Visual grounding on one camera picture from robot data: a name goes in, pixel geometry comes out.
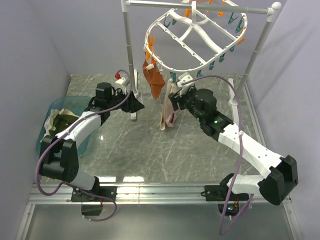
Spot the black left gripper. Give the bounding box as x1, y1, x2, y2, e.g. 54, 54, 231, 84
107, 87, 145, 114

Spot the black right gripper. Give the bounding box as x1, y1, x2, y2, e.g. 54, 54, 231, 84
168, 86, 205, 123

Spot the pink underwear white waistband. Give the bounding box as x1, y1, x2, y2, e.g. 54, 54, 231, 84
159, 78, 180, 131

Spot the orange underwear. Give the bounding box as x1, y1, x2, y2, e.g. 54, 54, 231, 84
142, 59, 166, 99

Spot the white oval clip hanger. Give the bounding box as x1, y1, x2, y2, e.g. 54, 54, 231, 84
143, 7, 248, 76

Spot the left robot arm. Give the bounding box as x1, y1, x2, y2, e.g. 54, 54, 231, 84
35, 82, 145, 201

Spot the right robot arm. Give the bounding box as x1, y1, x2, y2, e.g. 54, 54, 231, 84
168, 86, 299, 206

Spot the white rack foot left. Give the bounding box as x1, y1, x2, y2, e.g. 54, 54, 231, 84
130, 69, 139, 121

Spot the white rack foot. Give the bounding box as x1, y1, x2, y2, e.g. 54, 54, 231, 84
227, 78, 239, 125
130, 69, 139, 121

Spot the teal plastic basket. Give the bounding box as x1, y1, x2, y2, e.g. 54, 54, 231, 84
36, 96, 91, 155

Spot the white rack foot right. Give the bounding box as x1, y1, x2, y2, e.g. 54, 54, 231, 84
227, 78, 239, 125

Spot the pile of clothes in basket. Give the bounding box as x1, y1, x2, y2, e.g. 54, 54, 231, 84
39, 108, 80, 142

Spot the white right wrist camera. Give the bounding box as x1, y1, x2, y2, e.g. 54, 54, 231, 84
176, 72, 193, 97

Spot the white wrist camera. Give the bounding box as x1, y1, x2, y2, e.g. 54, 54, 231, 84
114, 73, 131, 95
176, 72, 193, 97

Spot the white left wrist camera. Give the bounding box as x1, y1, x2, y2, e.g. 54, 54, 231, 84
114, 73, 131, 95

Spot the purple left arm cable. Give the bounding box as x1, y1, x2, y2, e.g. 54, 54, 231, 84
35, 69, 133, 222

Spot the aluminium rail front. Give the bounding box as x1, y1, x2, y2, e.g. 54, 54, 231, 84
26, 182, 292, 205

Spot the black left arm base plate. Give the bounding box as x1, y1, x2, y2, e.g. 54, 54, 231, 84
70, 186, 117, 203

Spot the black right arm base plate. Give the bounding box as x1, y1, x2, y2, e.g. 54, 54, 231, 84
204, 184, 241, 202

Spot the silver clothes rack frame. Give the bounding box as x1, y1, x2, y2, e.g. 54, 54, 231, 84
121, 0, 282, 99

